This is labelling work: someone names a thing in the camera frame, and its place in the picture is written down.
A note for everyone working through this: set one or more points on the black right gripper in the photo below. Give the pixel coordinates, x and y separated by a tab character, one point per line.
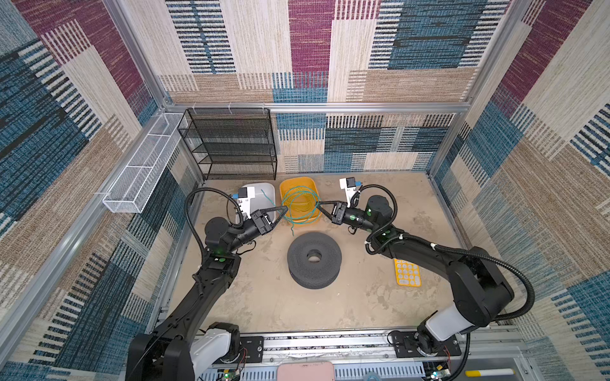
339	213

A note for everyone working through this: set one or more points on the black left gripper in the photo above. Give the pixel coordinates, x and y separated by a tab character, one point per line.
262	221

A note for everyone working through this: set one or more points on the grey perforated cable spool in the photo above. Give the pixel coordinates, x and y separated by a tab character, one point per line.
314	260

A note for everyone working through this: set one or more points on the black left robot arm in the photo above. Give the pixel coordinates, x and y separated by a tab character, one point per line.
176	349

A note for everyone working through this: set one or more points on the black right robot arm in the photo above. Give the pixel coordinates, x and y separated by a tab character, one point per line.
484	289

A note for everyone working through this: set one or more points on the yellow plastic bin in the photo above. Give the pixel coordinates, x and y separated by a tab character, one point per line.
300	195

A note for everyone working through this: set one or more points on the yellow calculator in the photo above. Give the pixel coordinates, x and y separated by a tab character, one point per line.
407	274

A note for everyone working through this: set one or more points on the pink phone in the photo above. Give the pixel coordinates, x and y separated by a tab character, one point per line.
320	371

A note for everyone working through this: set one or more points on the yellow white marker pen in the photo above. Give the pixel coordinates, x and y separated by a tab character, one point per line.
490	372

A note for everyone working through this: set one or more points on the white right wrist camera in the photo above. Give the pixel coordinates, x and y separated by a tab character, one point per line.
350	186

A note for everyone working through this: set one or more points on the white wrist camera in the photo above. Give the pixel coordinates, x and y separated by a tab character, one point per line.
244	197
350	186

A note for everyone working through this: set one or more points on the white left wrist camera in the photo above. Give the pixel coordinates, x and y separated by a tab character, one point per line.
244	197

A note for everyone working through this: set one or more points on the black wire shelf rack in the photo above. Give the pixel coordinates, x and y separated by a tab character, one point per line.
231	143

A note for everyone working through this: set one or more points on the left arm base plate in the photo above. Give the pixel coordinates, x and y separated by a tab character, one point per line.
249	351

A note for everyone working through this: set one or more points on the white wire mesh basket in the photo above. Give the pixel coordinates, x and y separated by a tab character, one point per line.
133	188

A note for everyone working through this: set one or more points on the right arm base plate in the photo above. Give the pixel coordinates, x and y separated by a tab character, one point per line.
412	344

